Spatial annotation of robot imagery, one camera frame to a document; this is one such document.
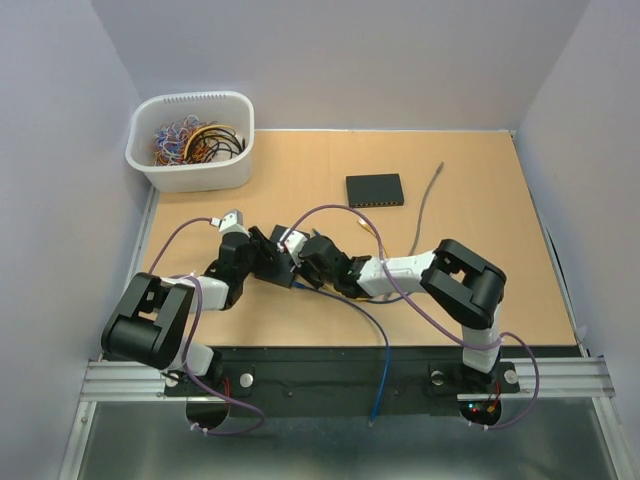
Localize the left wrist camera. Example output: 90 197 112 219
209 209 249 236

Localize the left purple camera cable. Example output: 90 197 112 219
149 215 266 437

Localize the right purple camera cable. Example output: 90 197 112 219
289 204 541 432

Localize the aluminium frame rail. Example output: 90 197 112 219
57 199 640 480

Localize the bundle of coloured wires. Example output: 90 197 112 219
149 114 246 167

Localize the yellow ethernet cable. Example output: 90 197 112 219
354 215 389 304

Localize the grey ethernet cable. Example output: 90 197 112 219
382 160 446 304

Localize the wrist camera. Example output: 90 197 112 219
277 228 308 267
209 209 249 236

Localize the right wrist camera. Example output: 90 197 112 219
277 228 308 267

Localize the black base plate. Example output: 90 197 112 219
164 346 520 436

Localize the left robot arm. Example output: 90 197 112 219
101 226 276 371

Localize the white plastic bin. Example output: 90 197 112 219
125 91 255 193

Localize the purple camera cable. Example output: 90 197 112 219
289 204 541 432
149 215 266 437

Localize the long blue ethernet cable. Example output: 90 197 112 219
293 281 392 427

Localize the black network switch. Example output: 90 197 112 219
254 224 295 288
345 173 404 208

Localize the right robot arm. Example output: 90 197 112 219
286 235 506 390

